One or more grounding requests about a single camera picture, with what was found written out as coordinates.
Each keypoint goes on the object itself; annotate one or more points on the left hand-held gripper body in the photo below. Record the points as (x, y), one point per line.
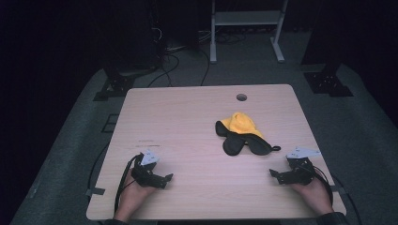
(144, 175)

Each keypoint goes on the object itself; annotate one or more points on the person's right hand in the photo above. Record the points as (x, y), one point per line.
(313, 195)

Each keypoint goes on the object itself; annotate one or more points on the grey tape strip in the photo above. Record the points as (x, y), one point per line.
(95, 191)
(339, 189)

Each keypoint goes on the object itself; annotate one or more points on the white metal desk frame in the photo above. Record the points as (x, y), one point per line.
(247, 18)

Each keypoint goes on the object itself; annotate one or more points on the yellow and black cloth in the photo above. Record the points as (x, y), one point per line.
(241, 132)

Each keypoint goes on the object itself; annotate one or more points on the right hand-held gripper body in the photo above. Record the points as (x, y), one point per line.
(300, 172)

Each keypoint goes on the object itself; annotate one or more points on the black stand base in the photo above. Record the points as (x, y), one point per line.
(114, 89)
(328, 84)

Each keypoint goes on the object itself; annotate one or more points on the person's left hand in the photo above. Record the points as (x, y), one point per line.
(133, 197)

